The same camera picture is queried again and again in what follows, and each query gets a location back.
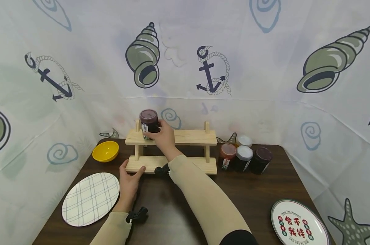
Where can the person's left hand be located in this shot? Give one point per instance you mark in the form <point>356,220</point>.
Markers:
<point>128,189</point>

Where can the person's right hand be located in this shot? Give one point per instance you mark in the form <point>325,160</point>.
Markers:
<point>166,141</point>

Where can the person's right thumb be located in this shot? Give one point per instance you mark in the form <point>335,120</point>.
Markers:
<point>152,135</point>

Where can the person's left thumb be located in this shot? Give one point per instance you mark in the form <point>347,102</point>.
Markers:
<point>140,172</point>

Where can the person's right fingers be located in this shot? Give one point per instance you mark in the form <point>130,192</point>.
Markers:
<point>162,126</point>

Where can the person's left fingers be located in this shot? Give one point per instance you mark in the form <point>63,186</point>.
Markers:
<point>124,167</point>

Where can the purple-lid jam jar with label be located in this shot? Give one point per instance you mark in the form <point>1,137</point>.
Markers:
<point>148,119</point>

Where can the wooden two-tier shelf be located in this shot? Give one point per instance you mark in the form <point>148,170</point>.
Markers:
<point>191,136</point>

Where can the person's left forearm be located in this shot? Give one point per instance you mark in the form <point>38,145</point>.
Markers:
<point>113,229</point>

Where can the black wrist band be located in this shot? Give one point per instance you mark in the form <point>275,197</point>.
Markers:
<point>138,214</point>
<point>162,169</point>

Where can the yellow bowl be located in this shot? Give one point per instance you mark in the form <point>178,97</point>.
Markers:
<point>105,150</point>

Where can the plaid oval plate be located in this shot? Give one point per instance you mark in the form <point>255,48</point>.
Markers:
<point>91,199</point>

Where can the red-lid jar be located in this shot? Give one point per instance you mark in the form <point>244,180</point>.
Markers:
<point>227,155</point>

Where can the white-lid dark jar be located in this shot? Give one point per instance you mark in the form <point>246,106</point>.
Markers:
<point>243,157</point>

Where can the purple-lid dark jar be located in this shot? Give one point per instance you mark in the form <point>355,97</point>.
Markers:
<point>261,159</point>

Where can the round plate with red print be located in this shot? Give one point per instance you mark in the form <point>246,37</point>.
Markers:
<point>298,224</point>

